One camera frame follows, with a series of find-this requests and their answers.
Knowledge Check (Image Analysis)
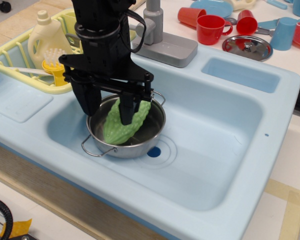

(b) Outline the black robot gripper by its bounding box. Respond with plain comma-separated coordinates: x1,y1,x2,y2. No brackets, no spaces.
59,0,154,126

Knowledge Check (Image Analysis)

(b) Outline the blue plastic cup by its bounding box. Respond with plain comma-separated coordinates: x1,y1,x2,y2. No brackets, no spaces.
270,17,297,51

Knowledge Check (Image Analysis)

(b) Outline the stainless steel pot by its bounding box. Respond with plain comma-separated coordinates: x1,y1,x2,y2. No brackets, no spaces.
81,92,166,159

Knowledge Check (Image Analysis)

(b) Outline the red plastic cup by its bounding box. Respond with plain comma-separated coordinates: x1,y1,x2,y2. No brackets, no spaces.
236,9,258,35

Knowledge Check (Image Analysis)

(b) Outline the light blue toy sink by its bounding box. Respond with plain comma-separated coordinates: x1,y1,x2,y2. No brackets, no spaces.
0,45,300,240

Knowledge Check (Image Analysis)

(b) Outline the yellow dish brush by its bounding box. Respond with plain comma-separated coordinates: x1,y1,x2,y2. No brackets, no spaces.
41,48,68,87

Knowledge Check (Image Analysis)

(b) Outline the red cup lying down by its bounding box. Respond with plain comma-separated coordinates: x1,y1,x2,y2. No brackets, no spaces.
177,7,207,29

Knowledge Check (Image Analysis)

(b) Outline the blue toy utensil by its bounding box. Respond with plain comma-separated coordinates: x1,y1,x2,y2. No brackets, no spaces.
258,18,279,30

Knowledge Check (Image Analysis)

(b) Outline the blue plastic plate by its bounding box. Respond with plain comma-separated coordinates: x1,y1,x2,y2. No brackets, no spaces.
190,0,234,18

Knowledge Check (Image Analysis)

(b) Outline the cream detergent bottle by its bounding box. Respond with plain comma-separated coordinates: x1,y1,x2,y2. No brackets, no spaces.
27,10,73,69

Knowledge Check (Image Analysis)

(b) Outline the red mug with handle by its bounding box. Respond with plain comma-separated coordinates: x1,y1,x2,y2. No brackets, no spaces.
196,14,233,45

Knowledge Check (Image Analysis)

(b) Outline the grey toy spatula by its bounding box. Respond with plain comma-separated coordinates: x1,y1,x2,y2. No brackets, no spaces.
65,33,81,48

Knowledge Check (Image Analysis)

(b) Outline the grey toy faucet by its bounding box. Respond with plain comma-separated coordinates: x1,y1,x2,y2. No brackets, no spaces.
131,0,198,68

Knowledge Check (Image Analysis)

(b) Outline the yellow tape piece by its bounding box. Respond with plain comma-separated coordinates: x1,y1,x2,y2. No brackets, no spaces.
9,218,32,239

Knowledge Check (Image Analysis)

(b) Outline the green bumpy squash toy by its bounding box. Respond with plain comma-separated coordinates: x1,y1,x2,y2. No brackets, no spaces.
103,98,152,146

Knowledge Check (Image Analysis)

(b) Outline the white toy utensil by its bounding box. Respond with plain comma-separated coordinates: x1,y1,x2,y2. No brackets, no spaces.
8,67,52,76

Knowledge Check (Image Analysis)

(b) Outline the black braided cable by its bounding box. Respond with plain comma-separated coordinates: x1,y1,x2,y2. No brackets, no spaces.
0,197,14,240

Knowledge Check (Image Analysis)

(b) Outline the yellow dish rack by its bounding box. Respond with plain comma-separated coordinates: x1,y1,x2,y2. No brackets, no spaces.
0,8,137,95

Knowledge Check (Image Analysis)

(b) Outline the steel pot lid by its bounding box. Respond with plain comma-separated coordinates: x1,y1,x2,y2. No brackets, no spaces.
222,35,273,62

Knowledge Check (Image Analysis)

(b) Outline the black caster wheel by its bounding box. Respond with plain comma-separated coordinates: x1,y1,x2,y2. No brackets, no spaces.
0,0,12,13

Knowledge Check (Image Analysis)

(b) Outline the cream toy item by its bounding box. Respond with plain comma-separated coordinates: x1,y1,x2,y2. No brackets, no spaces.
229,0,256,11

